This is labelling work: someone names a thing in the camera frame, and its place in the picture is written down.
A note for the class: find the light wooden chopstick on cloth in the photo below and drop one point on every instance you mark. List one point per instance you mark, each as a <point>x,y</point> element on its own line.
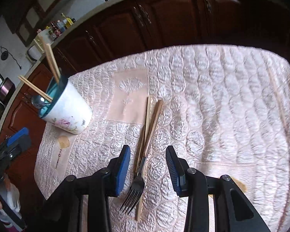
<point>146,124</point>

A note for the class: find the dark wood kitchen cabinets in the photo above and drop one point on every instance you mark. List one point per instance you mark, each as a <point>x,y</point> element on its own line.
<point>134,26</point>

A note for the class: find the white floral cup teal interior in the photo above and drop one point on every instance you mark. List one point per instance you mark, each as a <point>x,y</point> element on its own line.
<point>68,110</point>

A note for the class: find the black fork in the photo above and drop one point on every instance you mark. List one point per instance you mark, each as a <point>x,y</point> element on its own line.
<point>135,192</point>

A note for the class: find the upper wall cabinet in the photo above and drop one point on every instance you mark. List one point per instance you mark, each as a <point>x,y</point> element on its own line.
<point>25,17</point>

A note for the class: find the red sauce bottle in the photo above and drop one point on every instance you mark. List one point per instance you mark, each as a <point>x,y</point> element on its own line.
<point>56,29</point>

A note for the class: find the dark brown wooden chopstick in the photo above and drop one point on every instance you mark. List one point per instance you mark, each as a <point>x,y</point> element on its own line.
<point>152,127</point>

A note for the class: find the pink quilted table cloth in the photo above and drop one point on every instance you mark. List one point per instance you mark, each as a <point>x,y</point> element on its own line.
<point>219,113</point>

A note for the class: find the leaning light chopstick in cup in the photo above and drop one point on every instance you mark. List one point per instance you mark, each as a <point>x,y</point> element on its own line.
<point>35,89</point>

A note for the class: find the upright light chopstick in cup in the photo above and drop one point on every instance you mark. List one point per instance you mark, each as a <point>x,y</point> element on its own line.
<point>52,62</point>

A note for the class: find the dark thin chopstick on cloth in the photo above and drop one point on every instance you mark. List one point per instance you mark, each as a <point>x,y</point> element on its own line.
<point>138,152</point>

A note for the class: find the yellow oil bottle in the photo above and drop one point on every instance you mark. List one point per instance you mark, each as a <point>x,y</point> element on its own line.
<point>67,21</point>

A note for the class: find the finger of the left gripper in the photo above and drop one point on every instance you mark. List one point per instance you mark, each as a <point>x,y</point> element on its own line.
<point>18,135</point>

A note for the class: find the metal spoon in cup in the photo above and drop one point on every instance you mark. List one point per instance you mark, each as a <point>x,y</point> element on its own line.
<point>39,102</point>

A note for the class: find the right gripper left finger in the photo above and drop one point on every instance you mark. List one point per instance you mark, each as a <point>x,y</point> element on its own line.
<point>118,171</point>

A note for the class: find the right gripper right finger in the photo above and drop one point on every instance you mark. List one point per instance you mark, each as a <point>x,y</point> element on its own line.
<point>177,169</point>

